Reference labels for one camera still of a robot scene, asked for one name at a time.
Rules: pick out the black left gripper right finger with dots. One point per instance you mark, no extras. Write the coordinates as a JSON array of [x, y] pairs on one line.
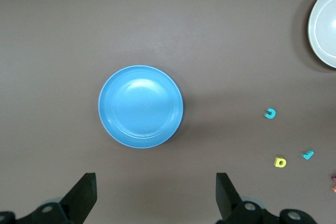
[[225, 197]]

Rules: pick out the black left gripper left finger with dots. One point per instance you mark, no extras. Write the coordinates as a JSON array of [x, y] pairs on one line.
[[84, 195]]

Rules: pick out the yellow letter a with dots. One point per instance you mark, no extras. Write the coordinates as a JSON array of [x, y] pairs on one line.
[[277, 162]]

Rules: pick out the teal letter c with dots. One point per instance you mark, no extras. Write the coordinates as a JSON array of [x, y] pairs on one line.
[[267, 115]]

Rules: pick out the teal letter r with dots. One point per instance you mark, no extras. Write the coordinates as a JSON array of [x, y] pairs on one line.
[[307, 155]]

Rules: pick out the blue plate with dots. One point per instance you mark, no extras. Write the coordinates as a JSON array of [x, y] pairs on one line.
[[140, 106]]

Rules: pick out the dark red letter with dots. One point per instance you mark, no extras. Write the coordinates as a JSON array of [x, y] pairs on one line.
[[333, 178]]

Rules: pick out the beige plate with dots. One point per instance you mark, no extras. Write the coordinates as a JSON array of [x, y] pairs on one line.
[[325, 32]]

